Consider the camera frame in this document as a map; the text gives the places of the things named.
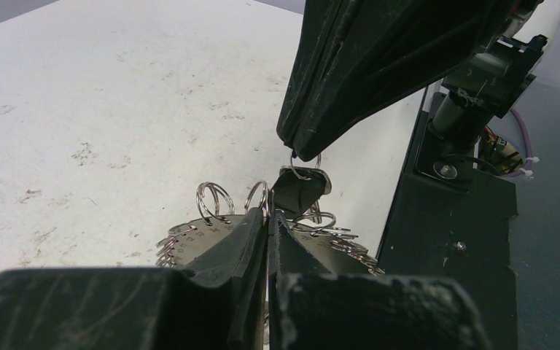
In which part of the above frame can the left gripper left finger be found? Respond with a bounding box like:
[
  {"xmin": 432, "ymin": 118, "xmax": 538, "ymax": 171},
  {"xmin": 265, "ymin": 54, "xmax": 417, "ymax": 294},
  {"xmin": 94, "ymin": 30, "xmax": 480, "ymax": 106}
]
[{"xmin": 0, "ymin": 209, "xmax": 267, "ymax": 349}]

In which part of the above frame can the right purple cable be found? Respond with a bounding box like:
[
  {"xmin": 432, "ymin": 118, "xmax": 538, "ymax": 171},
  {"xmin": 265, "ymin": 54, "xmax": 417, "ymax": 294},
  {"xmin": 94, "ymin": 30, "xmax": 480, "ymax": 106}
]
[{"xmin": 504, "ymin": 106, "xmax": 541, "ymax": 181}]

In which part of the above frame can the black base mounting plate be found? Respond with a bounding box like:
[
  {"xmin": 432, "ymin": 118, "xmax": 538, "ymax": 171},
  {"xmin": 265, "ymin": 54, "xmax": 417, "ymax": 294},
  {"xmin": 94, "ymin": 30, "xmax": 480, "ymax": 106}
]
[{"xmin": 377, "ymin": 93, "xmax": 518, "ymax": 349}]

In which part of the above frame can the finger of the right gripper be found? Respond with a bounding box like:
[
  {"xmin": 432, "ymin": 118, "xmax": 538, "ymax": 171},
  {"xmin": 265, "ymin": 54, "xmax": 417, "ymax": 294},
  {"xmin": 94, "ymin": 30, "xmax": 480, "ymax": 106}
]
[{"xmin": 276, "ymin": 0, "xmax": 547, "ymax": 163}]

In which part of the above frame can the metal disc with keyrings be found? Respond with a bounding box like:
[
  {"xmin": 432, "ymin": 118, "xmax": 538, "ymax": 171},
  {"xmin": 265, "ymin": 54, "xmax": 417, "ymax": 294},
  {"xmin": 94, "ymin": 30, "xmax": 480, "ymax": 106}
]
[{"xmin": 155, "ymin": 182, "xmax": 385, "ymax": 276}]

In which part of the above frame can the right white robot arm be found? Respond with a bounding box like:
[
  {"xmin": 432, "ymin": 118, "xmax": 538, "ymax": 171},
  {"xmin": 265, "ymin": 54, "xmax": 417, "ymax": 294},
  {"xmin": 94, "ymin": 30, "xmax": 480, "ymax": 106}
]
[{"xmin": 276, "ymin": 1, "xmax": 560, "ymax": 160}]

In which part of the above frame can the key with black head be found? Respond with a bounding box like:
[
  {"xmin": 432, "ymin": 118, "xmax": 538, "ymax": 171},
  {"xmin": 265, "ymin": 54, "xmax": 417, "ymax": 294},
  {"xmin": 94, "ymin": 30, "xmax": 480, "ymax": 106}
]
[{"xmin": 272, "ymin": 150, "xmax": 332, "ymax": 224}]

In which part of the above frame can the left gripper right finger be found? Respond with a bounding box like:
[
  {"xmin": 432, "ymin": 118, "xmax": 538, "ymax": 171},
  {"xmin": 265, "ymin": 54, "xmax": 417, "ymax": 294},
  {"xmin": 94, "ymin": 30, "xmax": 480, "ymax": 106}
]
[{"xmin": 268, "ymin": 210, "xmax": 492, "ymax": 349}]

